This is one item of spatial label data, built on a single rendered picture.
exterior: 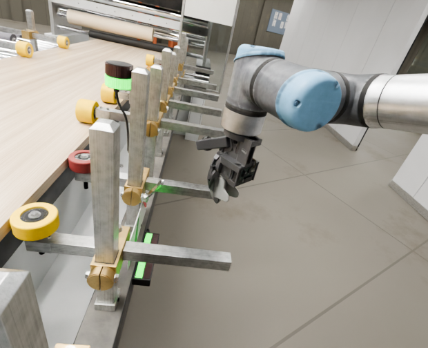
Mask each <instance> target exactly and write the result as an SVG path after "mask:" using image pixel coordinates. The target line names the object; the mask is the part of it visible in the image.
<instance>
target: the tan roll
mask: <svg viewBox="0 0 428 348"><path fill-rule="evenodd" d="M57 16H59V17H65V18H67V20H68V23H69V24H73V25H76V26H83V27H86V28H92V29H95V30H101V31H105V32H111V33H115V34H118V35H124V36H127V37H134V38H137V39H143V40H147V41H153V39H154V37H156V38H160V39H165V40H169V41H174V42H178V38H174V37H168V36H165V35H159V34H155V33H153V31H154V28H151V27H147V26H141V25H138V24H134V23H128V22H125V21H120V20H116V19H110V18H107V17H101V16H98V15H94V14H88V13H85V12H80V11H76V10H70V9H68V11H67V14H65V13H62V12H57Z"/></svg>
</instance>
